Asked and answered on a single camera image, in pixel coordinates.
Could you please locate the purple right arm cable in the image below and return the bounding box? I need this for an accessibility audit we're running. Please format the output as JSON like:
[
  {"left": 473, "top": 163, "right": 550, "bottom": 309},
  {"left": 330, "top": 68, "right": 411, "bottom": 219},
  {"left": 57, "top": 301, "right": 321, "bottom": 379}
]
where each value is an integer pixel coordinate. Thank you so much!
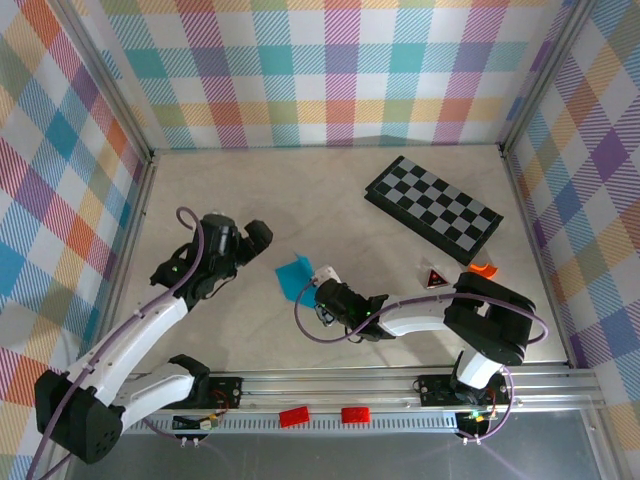
[{"left": 293, "top": 277, "right": 549, "bottom": 445}]

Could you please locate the small right connector board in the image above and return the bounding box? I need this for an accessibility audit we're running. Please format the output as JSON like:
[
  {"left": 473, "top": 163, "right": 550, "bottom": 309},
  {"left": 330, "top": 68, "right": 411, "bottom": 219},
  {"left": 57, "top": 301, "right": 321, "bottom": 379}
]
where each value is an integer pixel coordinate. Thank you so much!
[{"left": 457, "top": 409, "right": 494, "bottom": 435}]

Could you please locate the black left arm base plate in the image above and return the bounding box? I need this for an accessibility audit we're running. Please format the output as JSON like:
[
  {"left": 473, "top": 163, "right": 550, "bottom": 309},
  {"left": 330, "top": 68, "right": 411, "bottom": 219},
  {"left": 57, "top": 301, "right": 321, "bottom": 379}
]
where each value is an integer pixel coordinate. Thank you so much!
[{"left": 189, "top": 375, "right": 245, "bottom": 411}]

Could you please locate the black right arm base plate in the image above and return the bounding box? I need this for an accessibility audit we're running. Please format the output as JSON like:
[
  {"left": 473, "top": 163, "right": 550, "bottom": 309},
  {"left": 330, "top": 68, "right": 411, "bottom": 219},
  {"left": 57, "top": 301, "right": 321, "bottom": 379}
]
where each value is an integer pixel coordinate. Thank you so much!
[{"left": 417, "top": 372, "right": 511, "bottom": 407}]

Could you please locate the aluminium mounting rail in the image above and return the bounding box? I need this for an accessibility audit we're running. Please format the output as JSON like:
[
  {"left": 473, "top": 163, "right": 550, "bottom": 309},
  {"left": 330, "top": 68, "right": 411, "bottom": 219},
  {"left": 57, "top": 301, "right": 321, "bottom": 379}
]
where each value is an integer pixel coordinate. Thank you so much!
[{"left": 53, "top": 367, "right": 601, "bottom": 416}]

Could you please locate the black triangle with red sign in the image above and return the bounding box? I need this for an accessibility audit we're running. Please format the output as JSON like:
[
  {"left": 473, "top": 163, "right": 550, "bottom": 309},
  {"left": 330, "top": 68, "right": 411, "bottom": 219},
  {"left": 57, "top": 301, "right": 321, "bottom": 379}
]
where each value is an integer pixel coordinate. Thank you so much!
[{"left": 419, "top": 257, "right": 451, "bottom": 291}]

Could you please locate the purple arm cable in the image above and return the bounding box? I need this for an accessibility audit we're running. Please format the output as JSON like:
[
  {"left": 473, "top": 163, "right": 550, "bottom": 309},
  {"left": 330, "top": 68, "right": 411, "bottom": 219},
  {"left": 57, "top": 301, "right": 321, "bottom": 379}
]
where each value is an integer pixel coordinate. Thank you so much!
[
  {"left": 293, "top": 277, "right": 549, "bottom": 445},
  {"left": 24, "top": 206, "right": 236, "bottom": 480}
]

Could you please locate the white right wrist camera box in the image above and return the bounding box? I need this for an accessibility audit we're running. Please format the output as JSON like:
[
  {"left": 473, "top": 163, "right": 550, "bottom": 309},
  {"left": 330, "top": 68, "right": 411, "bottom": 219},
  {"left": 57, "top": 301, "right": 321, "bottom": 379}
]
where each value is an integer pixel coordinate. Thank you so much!
[{"left": 310, "top": 264, "right": 342, "bottom": 285}]

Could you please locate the grey metal sheet panel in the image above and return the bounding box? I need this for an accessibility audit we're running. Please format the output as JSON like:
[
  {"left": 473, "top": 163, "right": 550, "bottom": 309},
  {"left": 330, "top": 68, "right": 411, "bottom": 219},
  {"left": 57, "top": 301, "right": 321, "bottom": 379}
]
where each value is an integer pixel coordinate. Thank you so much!
[{"left": 64, "top": 433, "right": 601, "bottom": 480}]

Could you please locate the aluminium table edge rail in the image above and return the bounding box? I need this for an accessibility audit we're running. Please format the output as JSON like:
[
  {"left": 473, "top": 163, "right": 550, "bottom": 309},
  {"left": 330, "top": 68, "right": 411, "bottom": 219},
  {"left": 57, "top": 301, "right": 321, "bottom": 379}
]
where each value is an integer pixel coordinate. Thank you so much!
[
  {"left": 87, "top": 154, "right": 159, "bottom": 375},
  {"left": 498, "top": 142, "right": 574, "bottom": 371}
]

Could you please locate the black grey folding chessboard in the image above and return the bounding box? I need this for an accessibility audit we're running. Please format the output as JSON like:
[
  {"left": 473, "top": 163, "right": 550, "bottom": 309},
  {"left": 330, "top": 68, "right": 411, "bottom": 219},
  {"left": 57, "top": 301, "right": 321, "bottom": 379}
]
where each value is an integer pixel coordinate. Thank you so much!
[{"left": 363, "top": 155, "right": 504, "bottom": 266}]

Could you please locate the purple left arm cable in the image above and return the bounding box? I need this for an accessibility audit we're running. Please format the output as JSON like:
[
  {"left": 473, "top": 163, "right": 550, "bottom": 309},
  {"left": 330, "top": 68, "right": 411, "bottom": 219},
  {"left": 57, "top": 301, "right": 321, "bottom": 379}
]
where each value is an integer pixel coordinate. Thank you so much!
[{"left": 24, "top": 206, "right": 236, "bottom": 480}]

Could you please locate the grey slotted cable duct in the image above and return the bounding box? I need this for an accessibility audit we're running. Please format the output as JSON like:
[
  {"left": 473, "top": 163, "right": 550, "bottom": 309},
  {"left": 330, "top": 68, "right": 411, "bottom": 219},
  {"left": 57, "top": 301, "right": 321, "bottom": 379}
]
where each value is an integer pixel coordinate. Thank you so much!
[{"left": 122, "top": 412, "right": 501, "bottom": 436}]

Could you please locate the aluminium frame post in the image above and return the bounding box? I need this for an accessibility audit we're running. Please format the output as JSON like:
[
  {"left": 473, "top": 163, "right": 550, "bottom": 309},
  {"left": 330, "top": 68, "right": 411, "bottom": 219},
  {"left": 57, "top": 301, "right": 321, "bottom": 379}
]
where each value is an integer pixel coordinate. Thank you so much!
[
  {"left": 498, "top": 0, "right": 601, "bottom": 154},
  {"left": 47, "top": 0, "right": 159, "bottom": 166}
]

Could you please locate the blue paper sheet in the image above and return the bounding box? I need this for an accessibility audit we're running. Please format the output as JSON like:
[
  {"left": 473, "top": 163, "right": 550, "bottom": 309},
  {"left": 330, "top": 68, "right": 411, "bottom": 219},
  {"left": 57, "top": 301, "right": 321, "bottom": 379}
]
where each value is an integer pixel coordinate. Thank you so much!
[{"left": 274, "top": 253, "right": 317, "bottom": 301}]

